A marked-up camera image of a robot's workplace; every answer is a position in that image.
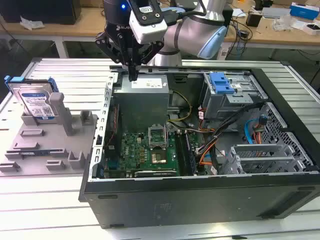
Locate CPU socket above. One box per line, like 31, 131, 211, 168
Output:
150, 148, 168, 166

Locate yellow black power wire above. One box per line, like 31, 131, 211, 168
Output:
166, 90, 193, 124

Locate blue cardboard box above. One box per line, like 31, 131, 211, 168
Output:
289, 1, 320, 21

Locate small white open box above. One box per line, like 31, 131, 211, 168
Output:
301, 22, 320, 36

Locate orange yellow wire bundle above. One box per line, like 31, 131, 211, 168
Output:
196, 127, 218, 166

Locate orange red power wire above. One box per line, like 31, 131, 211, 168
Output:
252, 113, 267, 146

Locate black graphics card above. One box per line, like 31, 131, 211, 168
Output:
133, 169, 177, 179

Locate black wire bundle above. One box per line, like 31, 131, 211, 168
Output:
211, 102, 263, 175

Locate large black box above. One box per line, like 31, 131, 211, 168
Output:
0, 0, 82, 26

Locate RAM stick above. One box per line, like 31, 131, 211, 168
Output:
18, 149, 55, 157

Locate grey metal drive cage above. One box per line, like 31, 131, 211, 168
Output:
202, 71, 270, 128

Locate blue plastic drive latch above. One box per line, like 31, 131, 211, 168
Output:
209, 71, 236, 95

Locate crumpled white plastic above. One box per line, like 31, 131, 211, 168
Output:
19, 16, 46, 31

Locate green motherboard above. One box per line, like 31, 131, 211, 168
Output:
103, 131, 208, 178

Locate grey flat box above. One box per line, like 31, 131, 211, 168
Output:
261, 7, 292, 20

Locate clear plastic bags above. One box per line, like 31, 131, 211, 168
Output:
272, 14, 305, 32

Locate black PC case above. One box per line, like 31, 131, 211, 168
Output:
78, 59, 320, 230

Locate grey parts rack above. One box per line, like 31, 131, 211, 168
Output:
0, 92, 100, 180

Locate black RAM slot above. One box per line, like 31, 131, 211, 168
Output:
185, 132, 198, 176
178, 131, 189, 176
181, 131, 193, 176
174, 131, 185, 176

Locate small black block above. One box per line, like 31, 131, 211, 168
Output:
246, 12, 263, 28

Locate wooden desk white frame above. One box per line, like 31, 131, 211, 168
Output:
0, 6, 320, 60

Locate grey power supply unit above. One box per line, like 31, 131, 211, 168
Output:
113, 74, 172, 133

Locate metal socket cover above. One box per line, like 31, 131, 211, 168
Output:
148, 123, 168, 151

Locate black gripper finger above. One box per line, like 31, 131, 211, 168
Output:
94, 31, 135, 82
133, 41, 165, 82

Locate blue data wire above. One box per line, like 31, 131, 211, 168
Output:
199, 119, 260, 166

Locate hard disk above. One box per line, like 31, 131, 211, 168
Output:
4, 75, 62, 124

